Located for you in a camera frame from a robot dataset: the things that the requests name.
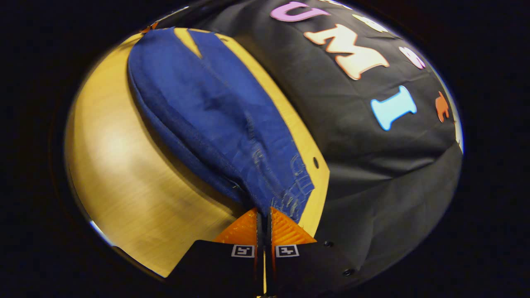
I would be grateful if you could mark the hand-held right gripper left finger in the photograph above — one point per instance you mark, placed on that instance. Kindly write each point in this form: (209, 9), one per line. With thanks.
(223, 267)

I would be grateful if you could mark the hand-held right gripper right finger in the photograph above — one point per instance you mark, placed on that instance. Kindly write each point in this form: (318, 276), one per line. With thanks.
(306, 267)

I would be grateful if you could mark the blue denim jeans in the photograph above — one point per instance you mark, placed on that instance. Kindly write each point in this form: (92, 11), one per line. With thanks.
(215, 107)

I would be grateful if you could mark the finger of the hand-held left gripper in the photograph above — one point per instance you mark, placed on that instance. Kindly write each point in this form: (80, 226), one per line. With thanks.
(149, 28)

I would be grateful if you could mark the black backdrop cloth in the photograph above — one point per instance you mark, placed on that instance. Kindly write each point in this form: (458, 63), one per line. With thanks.
(372, 165)

